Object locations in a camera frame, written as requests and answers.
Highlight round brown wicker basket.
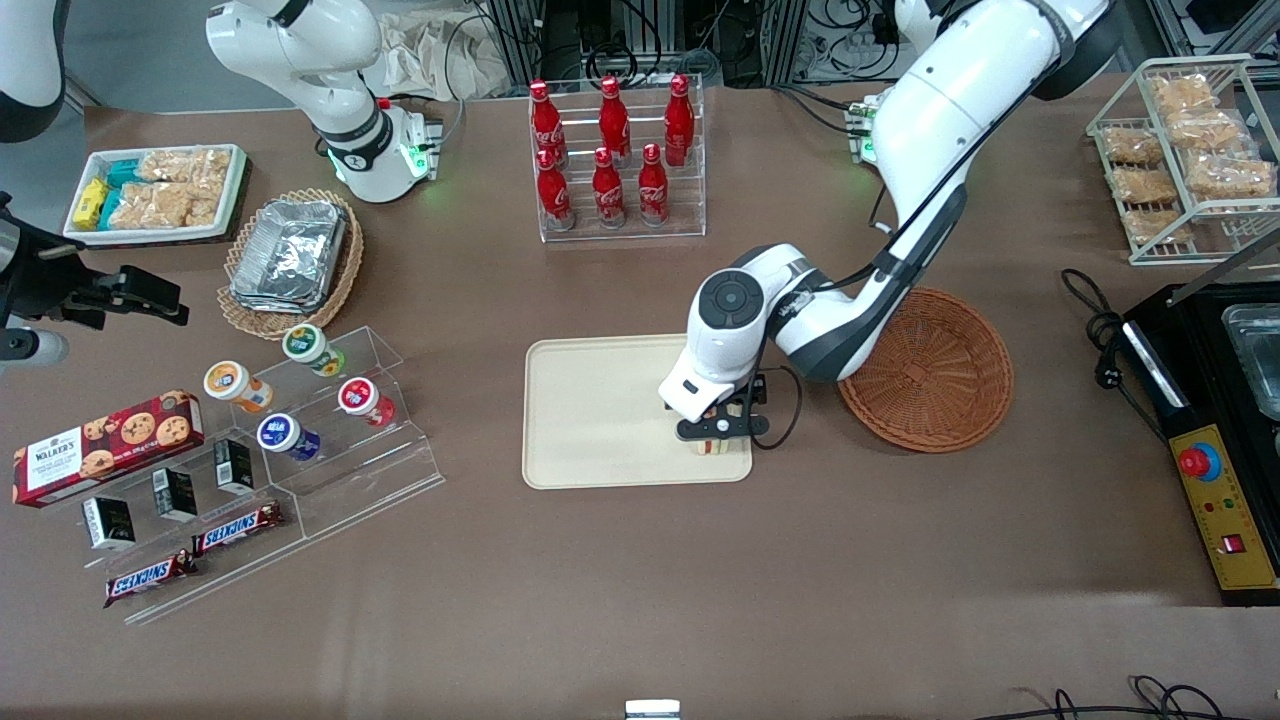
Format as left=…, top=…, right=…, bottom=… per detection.
left=838, top=288, right=1014, bottom=454

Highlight red lid cup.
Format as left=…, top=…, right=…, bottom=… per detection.
left=338, top=377, right=396, bottom=428

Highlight red cola bottle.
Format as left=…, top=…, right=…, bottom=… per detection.
left=530, top=80, right=569, bottom=167
left=592, top=147, right=626, bottom=230
left=638, top=143, right=670, bottom=227
left=664, top=74, right=696, bottom=167
left=598, top=76, right=633, bottom=161
left=537, top=148, right=576, bottom=232

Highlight light oval wicker basket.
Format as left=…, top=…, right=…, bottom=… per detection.
left=217, top=188, right=365, bottom=342

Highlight black floor cables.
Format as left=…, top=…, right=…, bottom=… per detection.
left=975, top=675, right=1280, bottom=720

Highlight small black white box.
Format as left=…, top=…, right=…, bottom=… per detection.
left=152, top=467, right=199, bottom=523
left=215, top=438, right=255, bottom=495
left=82, top=497, right=136, bottom=551

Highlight blue lid cup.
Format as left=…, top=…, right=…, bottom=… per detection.
left=257, top=413, right=321, bottom=462

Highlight triangle sandwich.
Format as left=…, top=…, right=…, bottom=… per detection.
left=690, top=405, right=738, bottom=457

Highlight grey metal bar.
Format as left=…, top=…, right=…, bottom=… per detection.
left=1165, top=232, right=1280, bottom=307

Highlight stack of foil containers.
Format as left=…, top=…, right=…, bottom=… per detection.
left=231, top=200, right=348, bottom=314

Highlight grey cylindrical gripper attachment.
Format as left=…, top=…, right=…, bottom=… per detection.
left=0, top=330, right=70, bottom=367

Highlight white wire rack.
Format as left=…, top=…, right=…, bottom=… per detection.
left=1087, top=54, right=1280, bottom=266

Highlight clear bag rice cracker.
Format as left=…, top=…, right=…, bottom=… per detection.
left=1165, top=110, right=1246, bottom=151
left=1122, top=207, right=1196, bottom=247
left=192, top=180, right=233, bottom=227
left=1185, top=152, right=1276, bottom=199
left=110, top=183, right=196, bottom=230
left=140, top=148, right=233, bottom=187
left=1110, top=165, right=1179, bottom=206
left=1148, top=75, right=1219, bottom=113
left=1100, top=127, right=1166, bottom=166

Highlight steel pan in appliance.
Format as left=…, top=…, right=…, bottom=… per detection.
left=1222, top=305, right=1280, bottom=421

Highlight black countertop cooking appliance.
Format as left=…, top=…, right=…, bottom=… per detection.
left=1120, top=280, right=1280, bottom=426

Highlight black power cable with plug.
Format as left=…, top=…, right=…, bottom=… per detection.
left=1062, top=268, right=1171, bottom=441

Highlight crumpled beige cloth bag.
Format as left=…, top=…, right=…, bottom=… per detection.
left=378, top=8, right=513, bottom=101

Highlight aluminium frame with cables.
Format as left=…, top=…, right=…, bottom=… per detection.
left=488, top=0, right=901, bottom=89

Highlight cream plastic tray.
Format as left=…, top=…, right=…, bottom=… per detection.
left=522, top=334, right=753, bottom=491

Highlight red Walkers cookie box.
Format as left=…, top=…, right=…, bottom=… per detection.
left=12, top=390, right=205, bottom=508

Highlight green lid cup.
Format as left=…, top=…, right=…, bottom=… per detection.
left=282, top=324, right=346, bottom=378

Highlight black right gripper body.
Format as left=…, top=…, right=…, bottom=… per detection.
left=0, top=195, right=119, bottom=329

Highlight orange lid cup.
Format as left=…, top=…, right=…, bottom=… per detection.
left=204, top=361, right=273, bottom=413

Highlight clear acrylic bottle rack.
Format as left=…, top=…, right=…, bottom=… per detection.
left=528, top=73, right=707, bottom=244

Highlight Snickers chocolate bar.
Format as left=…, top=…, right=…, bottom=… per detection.
left=104, top=549, right=199, bottom=608
left=192, top=500, right=284, bottom=557

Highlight white rectangular snack tray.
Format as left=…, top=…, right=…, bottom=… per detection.
left=63, top=144, right=249, bottom=247

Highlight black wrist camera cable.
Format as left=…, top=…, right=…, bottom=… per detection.
left=752, top=185, right=966, bottom=451

